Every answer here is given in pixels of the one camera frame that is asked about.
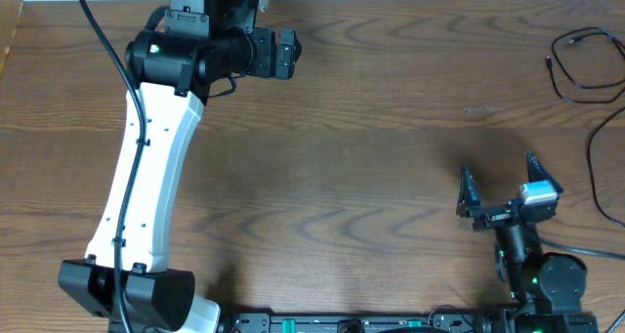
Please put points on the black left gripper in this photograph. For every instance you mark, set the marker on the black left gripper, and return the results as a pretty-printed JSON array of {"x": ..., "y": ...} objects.
[{"x": 267, "y": 53}]

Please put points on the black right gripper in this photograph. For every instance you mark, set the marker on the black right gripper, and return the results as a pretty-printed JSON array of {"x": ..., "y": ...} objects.
[{"x": 469, "y": 204}]

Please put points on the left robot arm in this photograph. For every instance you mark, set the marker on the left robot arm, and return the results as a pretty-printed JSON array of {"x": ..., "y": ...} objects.
[{"x": 168, "y": 69}]

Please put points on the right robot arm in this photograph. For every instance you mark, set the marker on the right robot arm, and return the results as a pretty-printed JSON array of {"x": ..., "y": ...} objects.
[{"x": 547, "y": 286}]

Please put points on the cardboard panel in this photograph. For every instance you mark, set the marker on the cardboard panel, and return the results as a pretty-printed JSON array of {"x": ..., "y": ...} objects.
[{"x": 10, "y": 12}]

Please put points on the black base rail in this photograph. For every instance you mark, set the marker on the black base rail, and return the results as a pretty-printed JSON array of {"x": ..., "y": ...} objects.
[{"x": 438, "y": 321}]

